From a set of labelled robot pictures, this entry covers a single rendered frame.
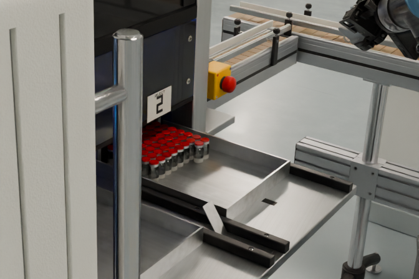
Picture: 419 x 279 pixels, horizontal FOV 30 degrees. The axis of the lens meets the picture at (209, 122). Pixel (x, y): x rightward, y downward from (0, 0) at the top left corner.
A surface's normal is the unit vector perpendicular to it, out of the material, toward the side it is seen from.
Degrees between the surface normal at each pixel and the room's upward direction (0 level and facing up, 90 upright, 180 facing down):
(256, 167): 0
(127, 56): 90
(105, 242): 0
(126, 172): 90
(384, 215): 90
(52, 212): 90
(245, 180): 0
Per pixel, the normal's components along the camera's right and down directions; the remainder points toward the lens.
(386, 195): -0.55, 0.32
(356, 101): 0.04, -0.91
